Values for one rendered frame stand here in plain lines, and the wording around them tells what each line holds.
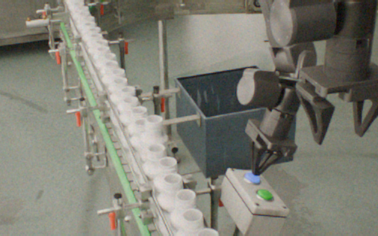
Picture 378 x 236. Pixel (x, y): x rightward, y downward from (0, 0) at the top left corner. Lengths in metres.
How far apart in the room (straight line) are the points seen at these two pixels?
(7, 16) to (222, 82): 2.84
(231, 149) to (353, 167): 1.56
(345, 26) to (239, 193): 0.54
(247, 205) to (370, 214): 1.90
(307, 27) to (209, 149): 1.17
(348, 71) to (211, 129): 1.07
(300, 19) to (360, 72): 0.12
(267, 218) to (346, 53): 0.50
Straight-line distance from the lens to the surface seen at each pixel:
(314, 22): 0.70
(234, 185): 1.20
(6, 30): 4.71
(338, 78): 0.76
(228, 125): 1.81
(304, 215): 2.94
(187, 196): 1.10
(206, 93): 2.09
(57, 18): 2.32
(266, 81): 1.10
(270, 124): 1.14
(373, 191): 3.18
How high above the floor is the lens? 1.81
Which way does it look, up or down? 26 degrees down
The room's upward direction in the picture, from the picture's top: 3 degrees counter-clockwise
